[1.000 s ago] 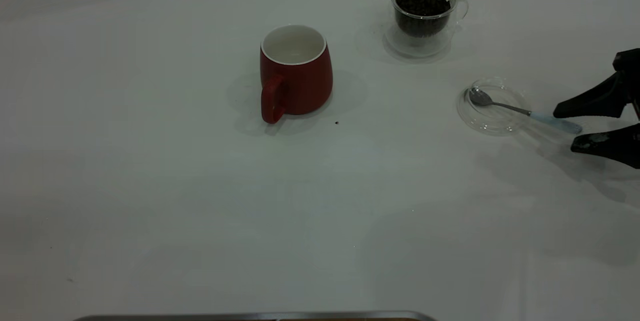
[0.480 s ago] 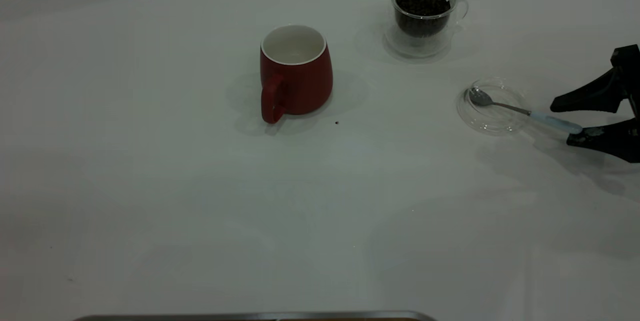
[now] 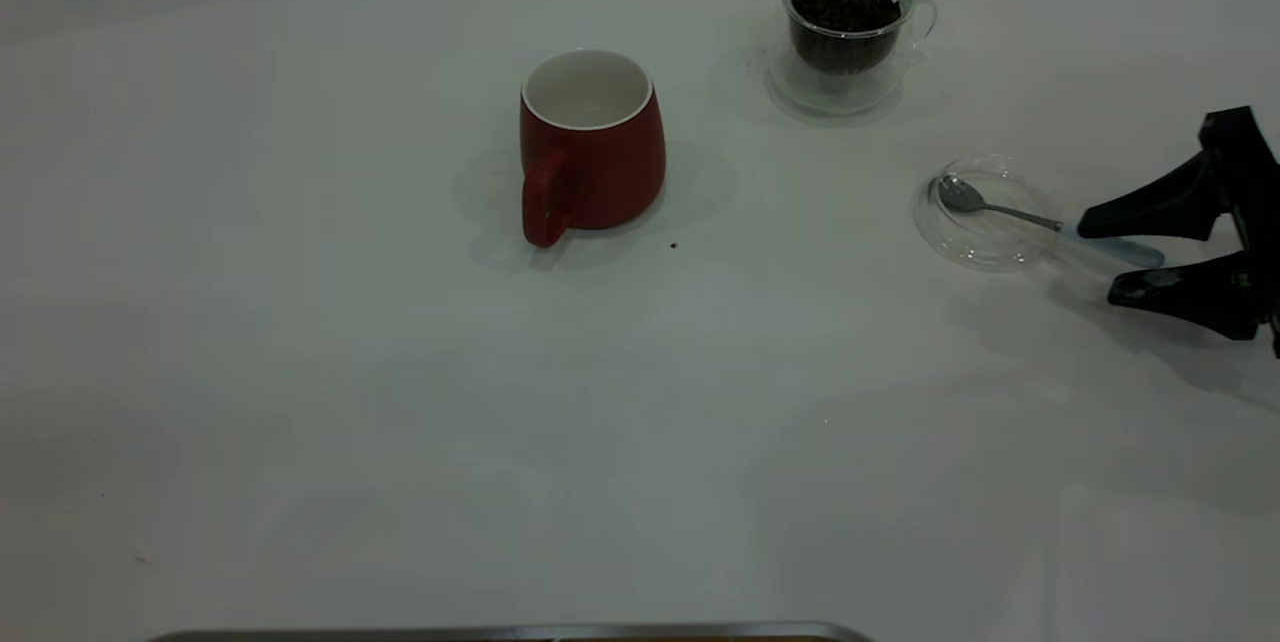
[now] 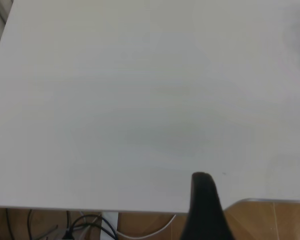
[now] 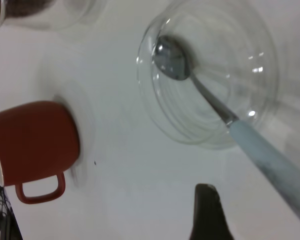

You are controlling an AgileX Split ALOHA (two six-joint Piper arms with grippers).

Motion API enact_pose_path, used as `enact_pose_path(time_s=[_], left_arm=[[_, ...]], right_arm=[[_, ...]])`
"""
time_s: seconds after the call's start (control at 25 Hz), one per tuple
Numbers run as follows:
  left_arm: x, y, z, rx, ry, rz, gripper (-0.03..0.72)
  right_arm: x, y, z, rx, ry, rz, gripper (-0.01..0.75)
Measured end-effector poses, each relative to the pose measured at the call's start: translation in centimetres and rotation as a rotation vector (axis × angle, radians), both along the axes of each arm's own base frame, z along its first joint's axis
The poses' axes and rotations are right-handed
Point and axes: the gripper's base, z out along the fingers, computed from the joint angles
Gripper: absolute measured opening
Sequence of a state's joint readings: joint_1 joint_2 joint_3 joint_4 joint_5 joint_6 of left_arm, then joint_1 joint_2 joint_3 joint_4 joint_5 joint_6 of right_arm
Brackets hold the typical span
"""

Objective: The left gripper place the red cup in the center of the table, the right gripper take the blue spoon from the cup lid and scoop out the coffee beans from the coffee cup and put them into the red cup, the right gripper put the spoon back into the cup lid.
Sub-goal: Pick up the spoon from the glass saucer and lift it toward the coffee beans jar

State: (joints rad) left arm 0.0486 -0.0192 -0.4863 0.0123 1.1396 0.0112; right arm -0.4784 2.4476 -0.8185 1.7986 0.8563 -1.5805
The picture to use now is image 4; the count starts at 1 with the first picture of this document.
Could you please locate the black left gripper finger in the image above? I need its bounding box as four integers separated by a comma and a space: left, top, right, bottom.
179, 171, 237, 240

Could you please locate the white cable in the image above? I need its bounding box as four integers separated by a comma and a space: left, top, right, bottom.
116, 214, 177, 239

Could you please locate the black cable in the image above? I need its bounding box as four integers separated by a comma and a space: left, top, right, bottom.
26, 209, 34, 240
69, 214, 118, 240

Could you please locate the white table leg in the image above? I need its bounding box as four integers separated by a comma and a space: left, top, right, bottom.
100, 212, 120, 240

